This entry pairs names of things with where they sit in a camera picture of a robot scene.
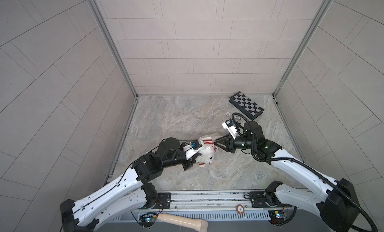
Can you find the round red white sticker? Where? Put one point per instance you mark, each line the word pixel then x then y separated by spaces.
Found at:
pixel 240 209

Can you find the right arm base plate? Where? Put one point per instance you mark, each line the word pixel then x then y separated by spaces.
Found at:
pixel 258 199

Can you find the left green circuit board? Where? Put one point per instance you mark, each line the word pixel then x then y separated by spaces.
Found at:
pixel 147 220

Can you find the red white striped sweater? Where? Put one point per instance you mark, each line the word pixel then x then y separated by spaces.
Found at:
pixel 208 142

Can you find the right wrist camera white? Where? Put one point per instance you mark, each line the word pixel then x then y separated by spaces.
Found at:
pixel 231 128

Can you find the aluminium front rail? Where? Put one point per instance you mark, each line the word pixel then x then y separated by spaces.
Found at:
pixel 211 206

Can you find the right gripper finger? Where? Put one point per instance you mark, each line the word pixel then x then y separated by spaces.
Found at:
pixel 222 140
pixel 221 148

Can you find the green circuit board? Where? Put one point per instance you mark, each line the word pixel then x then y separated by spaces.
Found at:
pixel 147 220
pixel 277 217

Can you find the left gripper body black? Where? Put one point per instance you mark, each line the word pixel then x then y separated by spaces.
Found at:
pixel 187 164

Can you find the right green circuit board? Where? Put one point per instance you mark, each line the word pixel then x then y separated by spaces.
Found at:
pixel 277 217

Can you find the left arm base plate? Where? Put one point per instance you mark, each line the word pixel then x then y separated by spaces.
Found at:
pixel 163 201

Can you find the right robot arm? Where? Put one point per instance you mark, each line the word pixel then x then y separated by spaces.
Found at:
pixel 334 201

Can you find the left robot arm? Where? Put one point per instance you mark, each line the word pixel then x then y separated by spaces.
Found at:
pixel 129 191

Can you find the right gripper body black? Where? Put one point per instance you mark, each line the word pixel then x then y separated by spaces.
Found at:
pixel 240 143

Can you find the white teddy bear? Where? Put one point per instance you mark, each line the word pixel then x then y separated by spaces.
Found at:
pixel 205 152

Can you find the beige wooden handle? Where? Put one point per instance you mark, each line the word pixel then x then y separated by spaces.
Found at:
pixel 198 225

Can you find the black white checkerboard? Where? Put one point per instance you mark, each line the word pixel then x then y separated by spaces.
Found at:
pixel 246 105

